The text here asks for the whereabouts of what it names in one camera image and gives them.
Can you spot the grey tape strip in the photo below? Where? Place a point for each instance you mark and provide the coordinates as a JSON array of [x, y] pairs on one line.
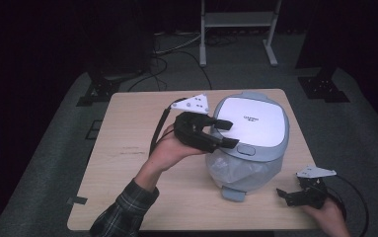
[[77, 200]]

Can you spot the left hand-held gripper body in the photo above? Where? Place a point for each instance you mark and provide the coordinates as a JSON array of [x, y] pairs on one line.
[[191, 130]]

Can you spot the grey white pedal bin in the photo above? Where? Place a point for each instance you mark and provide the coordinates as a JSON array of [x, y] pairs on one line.
[[254, 126]]

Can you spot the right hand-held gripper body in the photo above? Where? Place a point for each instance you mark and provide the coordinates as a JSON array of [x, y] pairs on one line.
[[310, 194]]

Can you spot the translucent plastic bin bag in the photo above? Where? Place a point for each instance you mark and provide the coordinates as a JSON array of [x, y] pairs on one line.
[[242, 173]]

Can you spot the black stand base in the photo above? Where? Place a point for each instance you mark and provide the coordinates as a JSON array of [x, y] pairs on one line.
[[99, 90], [323, 89]]

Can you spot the person's right hand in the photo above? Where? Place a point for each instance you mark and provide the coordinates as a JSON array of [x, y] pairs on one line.
[[329, 220]]

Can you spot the person's left hand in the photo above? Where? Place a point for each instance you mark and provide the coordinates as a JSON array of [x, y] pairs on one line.
[[168, 151]]

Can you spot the white metal stand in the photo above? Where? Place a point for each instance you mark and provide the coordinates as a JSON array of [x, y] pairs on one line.
[[203, 49]]

